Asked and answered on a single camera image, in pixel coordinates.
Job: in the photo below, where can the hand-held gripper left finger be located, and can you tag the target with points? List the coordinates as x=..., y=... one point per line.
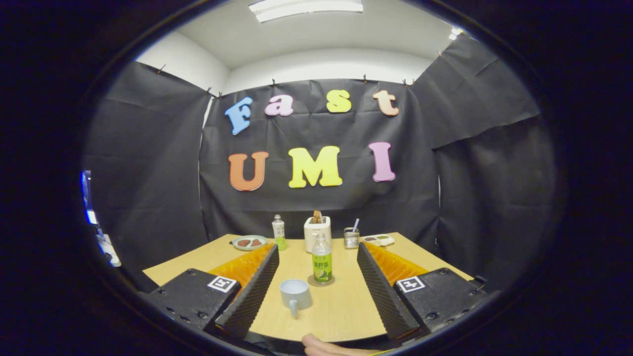
x=252, y=296

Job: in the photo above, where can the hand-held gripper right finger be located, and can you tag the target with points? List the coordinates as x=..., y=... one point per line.
x=383, y=296

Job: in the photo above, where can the pale blue cup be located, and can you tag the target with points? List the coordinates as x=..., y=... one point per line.
x=295, y=294

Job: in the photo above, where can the round brown coaster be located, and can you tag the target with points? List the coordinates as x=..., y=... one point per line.
x=310, y=282

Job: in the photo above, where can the green label juice bottle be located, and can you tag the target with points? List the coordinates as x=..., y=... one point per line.
x=322, y=267

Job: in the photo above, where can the small white capped green bottle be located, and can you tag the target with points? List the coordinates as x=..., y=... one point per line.
x=279, y=232

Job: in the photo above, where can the wooden table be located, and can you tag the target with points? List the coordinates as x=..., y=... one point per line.
x=346, y=311

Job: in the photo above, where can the pale green plate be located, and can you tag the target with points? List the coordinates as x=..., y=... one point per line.
x=249, y=248

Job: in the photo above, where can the white food tray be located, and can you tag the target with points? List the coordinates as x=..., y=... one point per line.
x=381, y=241

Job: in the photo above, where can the purple straw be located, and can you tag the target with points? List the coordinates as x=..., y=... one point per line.
x=355, y=225

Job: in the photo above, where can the cream toaster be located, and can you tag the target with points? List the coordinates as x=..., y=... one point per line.
x=311, y=237

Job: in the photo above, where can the brown bread slice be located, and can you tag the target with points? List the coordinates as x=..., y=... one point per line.
x=317, y=216

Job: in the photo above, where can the small ceiling light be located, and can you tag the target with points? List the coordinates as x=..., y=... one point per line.
x=455, y=33

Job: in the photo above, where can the long ceiling light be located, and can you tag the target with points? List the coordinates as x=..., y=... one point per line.
x=306, y=9

